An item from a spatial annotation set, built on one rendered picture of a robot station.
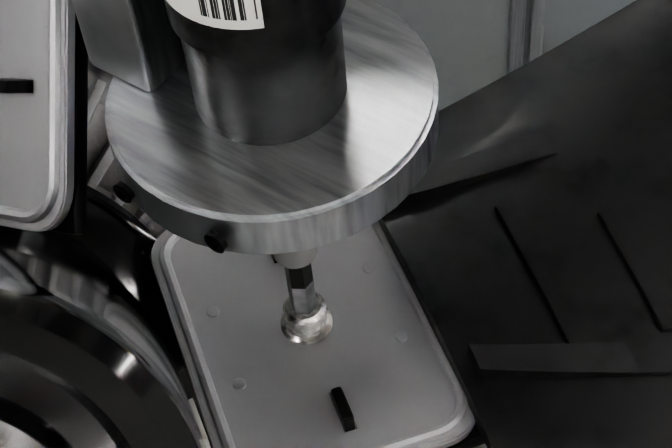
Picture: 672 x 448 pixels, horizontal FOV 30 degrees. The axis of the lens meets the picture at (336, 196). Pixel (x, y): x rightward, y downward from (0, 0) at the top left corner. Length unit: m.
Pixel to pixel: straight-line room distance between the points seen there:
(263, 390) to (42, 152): 0.08
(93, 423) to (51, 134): 0.06
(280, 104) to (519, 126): 0.14
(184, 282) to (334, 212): 0.11
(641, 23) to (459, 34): 0.93
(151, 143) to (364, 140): 0.04
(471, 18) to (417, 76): 1.05
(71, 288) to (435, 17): 1.04
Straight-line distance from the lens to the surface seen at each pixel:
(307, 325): 0.32
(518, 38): 1.36
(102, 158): 0.41
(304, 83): 0.24
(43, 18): 0.29
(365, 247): 0.35
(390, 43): 0.27
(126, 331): 0.27
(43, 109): 0.29
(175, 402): 0.27
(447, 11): 1.29
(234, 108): 0.25
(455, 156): 0.36
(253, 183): 0.25
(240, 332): 0.33
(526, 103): 0.38
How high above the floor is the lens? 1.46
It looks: 50 degrees down
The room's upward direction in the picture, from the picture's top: 6 degrees counter-clockwise
